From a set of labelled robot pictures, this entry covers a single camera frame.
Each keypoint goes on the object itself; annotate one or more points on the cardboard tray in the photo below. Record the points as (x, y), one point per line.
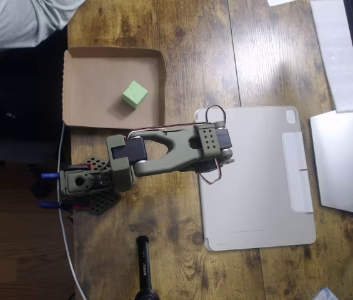
(95, 90)

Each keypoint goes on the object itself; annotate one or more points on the light blue packet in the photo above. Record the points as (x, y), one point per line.
(326, 295)

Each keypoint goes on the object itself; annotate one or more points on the person in grey shirt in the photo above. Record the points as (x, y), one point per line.
(7, 22)

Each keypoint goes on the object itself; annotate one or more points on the black cylindrical camera mount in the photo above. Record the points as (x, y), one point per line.
(145, 265)

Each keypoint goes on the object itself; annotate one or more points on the green foam cube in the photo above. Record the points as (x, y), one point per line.
(135, 93)

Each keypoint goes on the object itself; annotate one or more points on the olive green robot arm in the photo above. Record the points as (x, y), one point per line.
(176, 147)

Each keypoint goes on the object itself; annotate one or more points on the tablet in beige cover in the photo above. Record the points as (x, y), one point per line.
(257, 203)

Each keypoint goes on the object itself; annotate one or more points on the white foam sheet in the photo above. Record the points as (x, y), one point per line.
(335, 56)

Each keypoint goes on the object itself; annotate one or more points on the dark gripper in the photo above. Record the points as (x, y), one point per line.
(206, 167)

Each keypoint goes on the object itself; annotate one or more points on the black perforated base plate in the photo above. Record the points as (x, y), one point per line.
(104, 201)

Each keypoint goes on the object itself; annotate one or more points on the silver monitor stand base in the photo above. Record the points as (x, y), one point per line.
(341, 162)

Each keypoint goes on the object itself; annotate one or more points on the white paper sheet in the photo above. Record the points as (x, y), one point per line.
(280, 2)

